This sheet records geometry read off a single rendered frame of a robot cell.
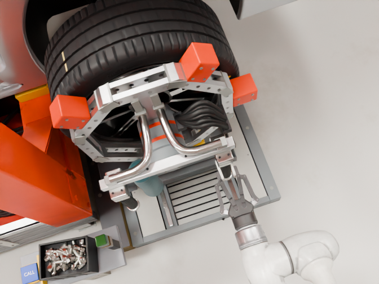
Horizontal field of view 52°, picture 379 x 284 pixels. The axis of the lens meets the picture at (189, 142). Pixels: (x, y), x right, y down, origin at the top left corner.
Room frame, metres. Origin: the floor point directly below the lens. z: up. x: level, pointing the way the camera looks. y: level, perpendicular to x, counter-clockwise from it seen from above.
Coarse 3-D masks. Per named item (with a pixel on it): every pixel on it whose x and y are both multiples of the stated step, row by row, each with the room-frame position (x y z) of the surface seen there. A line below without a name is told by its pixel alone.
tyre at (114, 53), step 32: (128, 0) 0.83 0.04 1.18; (160, 0) 0.81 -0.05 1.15; (192, 0) 0.83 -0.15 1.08; (64, 32) 0.82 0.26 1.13; (96, 32) 0.75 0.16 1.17; (128, 32) 0.71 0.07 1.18; (160, 32) 0.70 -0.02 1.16; (192, 32) 0.70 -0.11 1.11; (64, 64) 0.73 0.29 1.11; (96, 64) 0.65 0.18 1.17; (128, 64) 0.64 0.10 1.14; (224, 64) 0.64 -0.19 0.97; (64, 128) 0.63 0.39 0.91
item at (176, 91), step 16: (160, 64) 0.64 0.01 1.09; (112, 80) 0.64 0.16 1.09; (160, 96) 0.70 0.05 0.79; (176, 96) 0.67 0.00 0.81; (192, 96) 0.67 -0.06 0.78; (208, 96) 0.66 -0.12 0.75; (112, 112) 0.67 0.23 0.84; (128, 112) 0.66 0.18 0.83; (176, 112) 0.67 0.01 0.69; (96, 128) 0.66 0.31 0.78; (112, 128) 0.68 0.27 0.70; (128, 128) 0.68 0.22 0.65
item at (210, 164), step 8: (232, 152) 0.61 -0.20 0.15; (208, 160) 0.61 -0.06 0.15; (184, 168) 0.61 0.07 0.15; (192, 168) 0.60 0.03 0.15; (200, 168) 0.58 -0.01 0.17; (208, 168) 0.58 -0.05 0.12; (160, 176) 0.61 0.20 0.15; (168, 176) 0.60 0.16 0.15; (176, 176) 0.58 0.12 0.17; (184, 176) 0.57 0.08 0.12
